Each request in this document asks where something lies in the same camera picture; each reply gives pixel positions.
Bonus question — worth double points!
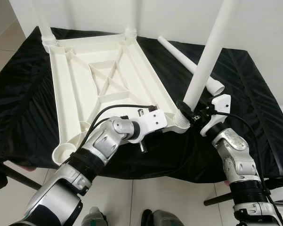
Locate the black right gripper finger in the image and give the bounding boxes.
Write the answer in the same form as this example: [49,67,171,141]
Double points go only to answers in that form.
[176,99,196,119]

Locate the white plastic children table top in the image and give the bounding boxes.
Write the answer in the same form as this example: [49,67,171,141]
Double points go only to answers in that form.
[47,33,194,166]

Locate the grey robot right leg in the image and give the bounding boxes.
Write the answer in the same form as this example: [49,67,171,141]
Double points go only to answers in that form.
[141,210,185,226]

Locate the grey robot leg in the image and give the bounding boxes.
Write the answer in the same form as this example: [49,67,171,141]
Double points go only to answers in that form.
[141,210,185,226]
[80,207,107,226]

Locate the grey robot left leg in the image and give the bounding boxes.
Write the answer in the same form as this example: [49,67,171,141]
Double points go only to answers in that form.
[80,207,107,226]

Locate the black table cloth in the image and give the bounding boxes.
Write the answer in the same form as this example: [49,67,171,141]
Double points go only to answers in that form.
[0,26,283,184]

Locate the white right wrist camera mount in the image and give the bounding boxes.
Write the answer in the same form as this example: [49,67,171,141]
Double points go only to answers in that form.
[200,94,232,137]

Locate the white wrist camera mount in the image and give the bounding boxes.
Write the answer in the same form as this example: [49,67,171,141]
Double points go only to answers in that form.
[200,94,232,137]
[131,106,169,143]

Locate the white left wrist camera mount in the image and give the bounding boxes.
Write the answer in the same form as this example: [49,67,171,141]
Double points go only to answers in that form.
[131,106,169,143]

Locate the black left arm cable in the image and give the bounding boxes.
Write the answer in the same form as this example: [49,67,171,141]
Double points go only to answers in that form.
[80,104,157,143]

